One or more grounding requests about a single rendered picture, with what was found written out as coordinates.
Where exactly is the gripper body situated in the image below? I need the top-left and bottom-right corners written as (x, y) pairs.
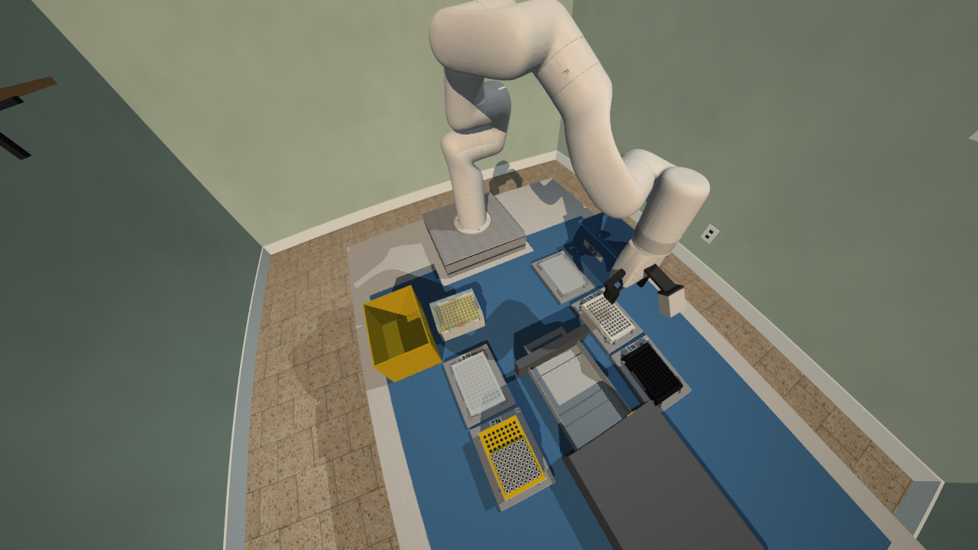
top-left (610, 235), bottom-right (672, 287)

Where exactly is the blue box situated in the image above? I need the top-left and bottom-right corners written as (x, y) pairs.
top-left (571, 212), bottom-right (634, 285)

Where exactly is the yellow open-top bin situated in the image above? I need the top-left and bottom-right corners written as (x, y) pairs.
top-left (363, 285), bottom-right (442, 383)

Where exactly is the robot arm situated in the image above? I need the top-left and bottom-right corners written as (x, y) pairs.
top-left (429, 0), bottom-right (710, 255)

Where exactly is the blue bench mat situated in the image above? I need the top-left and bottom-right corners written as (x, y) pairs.
top-left (370, 216), bottom-right (891, 550)

